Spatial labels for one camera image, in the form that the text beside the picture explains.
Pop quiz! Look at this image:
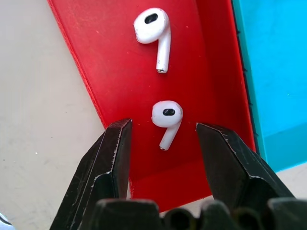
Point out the turquoise plastic bin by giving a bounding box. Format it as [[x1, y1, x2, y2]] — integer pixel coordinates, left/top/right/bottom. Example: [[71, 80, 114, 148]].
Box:
[[231, 0, 307, 173]]

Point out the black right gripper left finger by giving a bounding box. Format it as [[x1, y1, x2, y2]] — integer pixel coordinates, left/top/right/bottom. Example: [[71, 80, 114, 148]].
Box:
[[49, 118, 133, 230]]

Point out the red plastic tray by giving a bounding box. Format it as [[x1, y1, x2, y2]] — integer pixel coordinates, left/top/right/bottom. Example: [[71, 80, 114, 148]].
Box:
[[47, 0, 257, 213]]

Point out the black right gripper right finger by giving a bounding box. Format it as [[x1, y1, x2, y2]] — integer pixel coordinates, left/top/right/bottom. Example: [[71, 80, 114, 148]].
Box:
[[195, 122, 295, 211]]

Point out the white earbud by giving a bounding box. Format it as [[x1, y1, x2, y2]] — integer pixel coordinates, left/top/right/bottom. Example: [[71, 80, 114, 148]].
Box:
[[151, 100, 184, 151], [133, 7, 172, 73]]

